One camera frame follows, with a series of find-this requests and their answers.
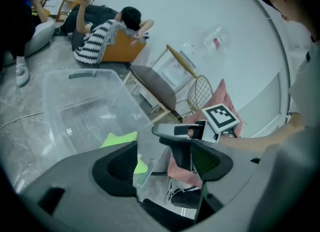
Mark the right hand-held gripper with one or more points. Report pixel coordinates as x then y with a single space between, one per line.
220 118

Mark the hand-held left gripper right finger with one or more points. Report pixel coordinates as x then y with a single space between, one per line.
250 181

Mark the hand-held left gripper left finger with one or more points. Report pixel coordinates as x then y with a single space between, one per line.
75 176

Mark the green star plush pillow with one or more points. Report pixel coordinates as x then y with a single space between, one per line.
117 139

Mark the clear plastic storage bin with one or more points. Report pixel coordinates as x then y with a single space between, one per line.
75 93

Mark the person's right forearm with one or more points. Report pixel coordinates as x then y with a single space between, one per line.
250 143

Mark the person's right white shoe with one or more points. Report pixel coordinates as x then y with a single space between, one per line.
173 189

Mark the person's black trousers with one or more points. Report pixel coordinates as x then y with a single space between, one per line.
187 198

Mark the brown seat wooden chair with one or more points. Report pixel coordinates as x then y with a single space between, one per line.
155 80

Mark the pink padded armchair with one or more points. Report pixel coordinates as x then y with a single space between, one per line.
222 95

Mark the white water dispenser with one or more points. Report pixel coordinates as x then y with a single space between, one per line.
175 68

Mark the orange sofa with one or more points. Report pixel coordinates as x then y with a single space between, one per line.
122 48

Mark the clear water bottle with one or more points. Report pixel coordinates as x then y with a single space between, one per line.
212 35

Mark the person's grey shirt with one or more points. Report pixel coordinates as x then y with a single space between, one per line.
307 80

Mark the grey beanbag seat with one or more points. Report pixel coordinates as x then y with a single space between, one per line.
42 33

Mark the wooden frame rack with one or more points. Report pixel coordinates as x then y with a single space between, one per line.
67 3

